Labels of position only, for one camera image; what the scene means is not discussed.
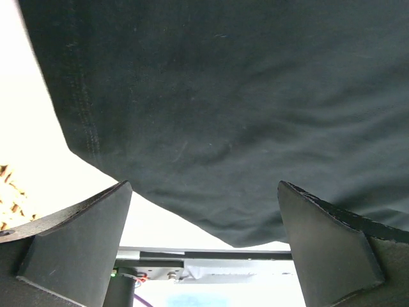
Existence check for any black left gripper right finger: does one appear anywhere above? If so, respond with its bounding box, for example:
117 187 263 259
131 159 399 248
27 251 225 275
277 181 408 307

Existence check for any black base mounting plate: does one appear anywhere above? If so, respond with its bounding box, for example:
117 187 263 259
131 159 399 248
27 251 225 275
111 247 297 285

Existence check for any black flower print t-shirt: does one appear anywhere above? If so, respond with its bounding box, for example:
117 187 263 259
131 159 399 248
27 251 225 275
20 1 408 248

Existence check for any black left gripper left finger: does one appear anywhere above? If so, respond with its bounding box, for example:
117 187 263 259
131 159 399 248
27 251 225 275
1 182 132 307

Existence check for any wicker laundry basket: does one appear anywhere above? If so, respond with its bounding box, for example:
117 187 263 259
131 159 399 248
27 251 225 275
1 164 40 231

